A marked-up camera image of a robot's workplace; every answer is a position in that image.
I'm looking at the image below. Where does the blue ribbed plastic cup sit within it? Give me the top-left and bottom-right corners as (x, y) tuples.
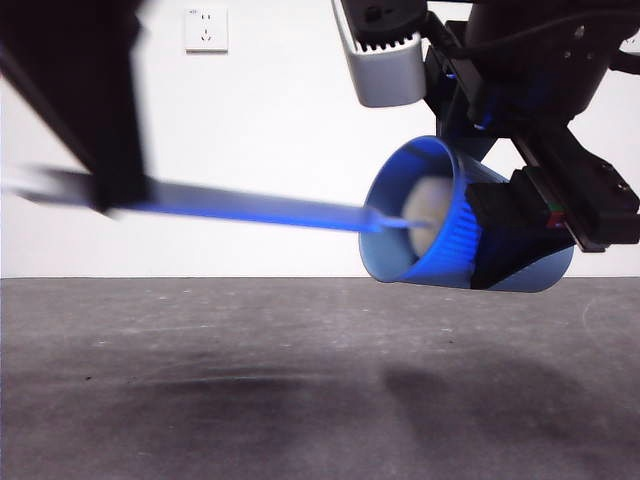
(357, 134), (576, 295)

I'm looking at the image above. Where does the grey handled sponge cup brush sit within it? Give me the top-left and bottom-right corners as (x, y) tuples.
(0, 167), (454, 256)

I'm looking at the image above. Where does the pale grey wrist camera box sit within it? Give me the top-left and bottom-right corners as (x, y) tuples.
(332, 0), (427, 109)

